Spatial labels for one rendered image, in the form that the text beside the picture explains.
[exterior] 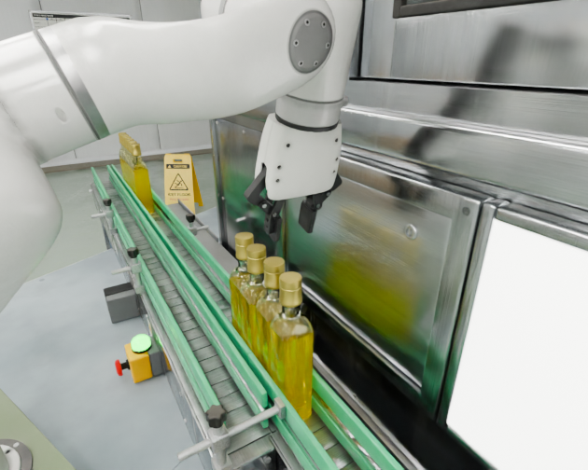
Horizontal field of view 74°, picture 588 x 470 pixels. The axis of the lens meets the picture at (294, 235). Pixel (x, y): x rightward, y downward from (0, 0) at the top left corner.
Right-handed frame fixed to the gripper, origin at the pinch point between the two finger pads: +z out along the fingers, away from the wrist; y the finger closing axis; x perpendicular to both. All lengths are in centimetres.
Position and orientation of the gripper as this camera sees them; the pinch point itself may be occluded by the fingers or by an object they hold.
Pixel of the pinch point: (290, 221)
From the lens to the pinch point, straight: 54.7
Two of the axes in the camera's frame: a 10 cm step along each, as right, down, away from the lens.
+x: 4.8, 5.8, -6.5
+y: -8.7, 2.0, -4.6
